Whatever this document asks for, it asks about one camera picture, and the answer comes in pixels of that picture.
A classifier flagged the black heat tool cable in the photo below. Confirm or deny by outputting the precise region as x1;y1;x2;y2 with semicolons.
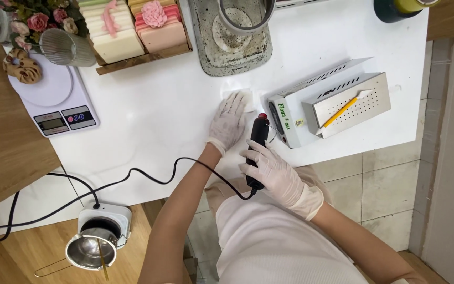
0;157;259;247

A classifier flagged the white digital kitchen scale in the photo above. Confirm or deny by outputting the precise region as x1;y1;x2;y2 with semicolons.
7;52;101;138

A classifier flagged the yellow-green tape roll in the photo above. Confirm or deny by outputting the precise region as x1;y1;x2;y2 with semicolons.
393;0;441;14

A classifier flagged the film-wrapped white soap bar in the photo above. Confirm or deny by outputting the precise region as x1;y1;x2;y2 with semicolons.
222;89;256;114

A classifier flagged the person's right hand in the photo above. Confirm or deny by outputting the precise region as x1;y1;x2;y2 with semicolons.
238;139;317;212

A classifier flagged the ribbed clear glass cup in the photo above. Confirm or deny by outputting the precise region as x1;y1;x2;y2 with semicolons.
39;28;97;68

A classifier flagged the wooden soap tray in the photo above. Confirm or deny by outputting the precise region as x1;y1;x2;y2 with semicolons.
76;0;194;76

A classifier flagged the pink flower-shaped soap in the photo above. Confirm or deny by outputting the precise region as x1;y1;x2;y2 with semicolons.
141;0;168;28

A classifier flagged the black handheld heat tool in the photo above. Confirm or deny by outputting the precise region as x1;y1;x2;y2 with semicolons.
245;113;279;191

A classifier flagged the yellow-handled white spatula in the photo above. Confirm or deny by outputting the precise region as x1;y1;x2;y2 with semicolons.
315;89;372;136

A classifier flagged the gold stirring stick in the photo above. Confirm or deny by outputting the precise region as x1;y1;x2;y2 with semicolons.
96;238;110;282

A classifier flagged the pink dinosaur-shaped soap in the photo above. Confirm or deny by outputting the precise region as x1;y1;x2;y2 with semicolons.
101;0;121;38

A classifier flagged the person's white garment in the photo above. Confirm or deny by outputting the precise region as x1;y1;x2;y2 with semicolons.
214;192;370;284

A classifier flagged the small white electric stove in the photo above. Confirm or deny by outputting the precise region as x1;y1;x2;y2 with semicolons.
77;202;132;250

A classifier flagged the stack of cream soap bars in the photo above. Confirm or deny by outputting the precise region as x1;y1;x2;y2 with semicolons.
78;0;146;64

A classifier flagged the stack of pink soap bars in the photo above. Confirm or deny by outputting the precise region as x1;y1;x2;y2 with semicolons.
128;0;188;54

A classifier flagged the black stove cable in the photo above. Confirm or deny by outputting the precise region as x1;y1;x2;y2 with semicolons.
47;172;101;210

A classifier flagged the white steel heat sealer machine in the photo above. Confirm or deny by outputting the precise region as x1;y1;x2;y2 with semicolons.
267;57;392;149

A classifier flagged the pink rose flower bouquet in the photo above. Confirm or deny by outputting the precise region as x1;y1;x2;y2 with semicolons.
0;0;90;53

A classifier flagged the large steel pot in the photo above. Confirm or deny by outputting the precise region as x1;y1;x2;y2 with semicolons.
218;0;276;36

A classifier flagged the steel melting pot with handle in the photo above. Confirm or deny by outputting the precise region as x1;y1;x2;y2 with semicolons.
34;227;128;278

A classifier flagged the person's left hand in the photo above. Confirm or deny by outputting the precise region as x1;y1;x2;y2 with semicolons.
207;92;251;157

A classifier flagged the dark green tape roll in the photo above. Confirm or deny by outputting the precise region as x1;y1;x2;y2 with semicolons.
373;0;425;24

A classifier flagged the brown cookie-shaped soap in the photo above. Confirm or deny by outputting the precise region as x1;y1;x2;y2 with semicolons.
2;48;43;84

